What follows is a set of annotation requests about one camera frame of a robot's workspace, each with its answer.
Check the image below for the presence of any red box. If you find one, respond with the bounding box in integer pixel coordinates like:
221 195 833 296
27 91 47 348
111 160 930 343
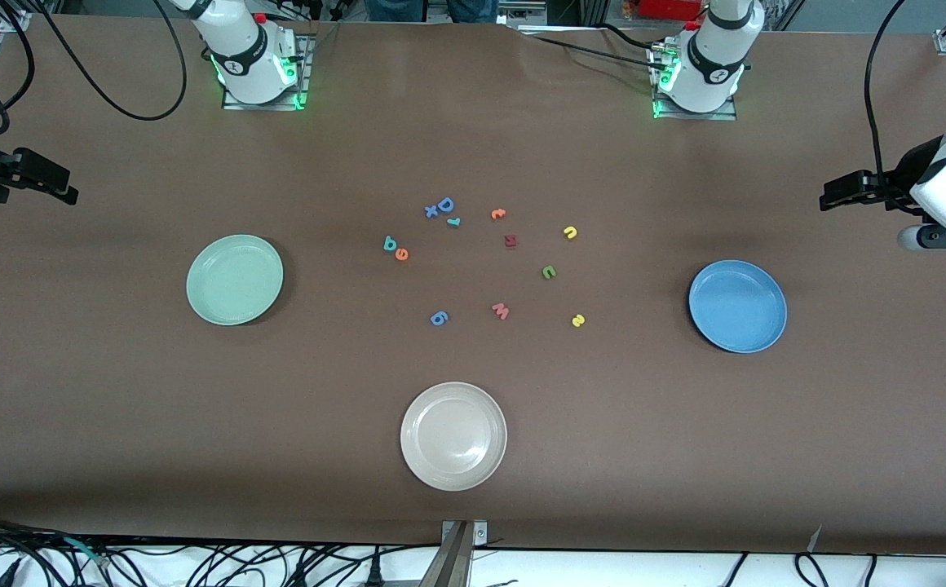
639 0 704 22

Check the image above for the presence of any person in blue jeans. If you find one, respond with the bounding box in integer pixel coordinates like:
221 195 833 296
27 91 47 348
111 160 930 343
365 0 500 24

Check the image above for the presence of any light green plate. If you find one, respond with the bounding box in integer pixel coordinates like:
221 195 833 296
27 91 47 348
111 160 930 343
186 234 285 327

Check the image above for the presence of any teal cable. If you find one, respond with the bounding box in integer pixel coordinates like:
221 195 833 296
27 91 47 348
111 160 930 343
64 536 108 567

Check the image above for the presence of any blue plate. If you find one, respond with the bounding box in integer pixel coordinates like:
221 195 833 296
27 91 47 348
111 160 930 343
688 259 789 355

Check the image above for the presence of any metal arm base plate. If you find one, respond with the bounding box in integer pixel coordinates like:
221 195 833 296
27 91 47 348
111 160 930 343
222 34 312 111
650 41 739 121

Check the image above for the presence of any beige plate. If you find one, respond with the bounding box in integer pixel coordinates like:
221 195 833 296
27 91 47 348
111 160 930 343
400 382 509 492

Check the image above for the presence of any brown table cover sheet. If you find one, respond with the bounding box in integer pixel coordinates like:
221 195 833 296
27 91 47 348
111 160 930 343
0 12 946 557

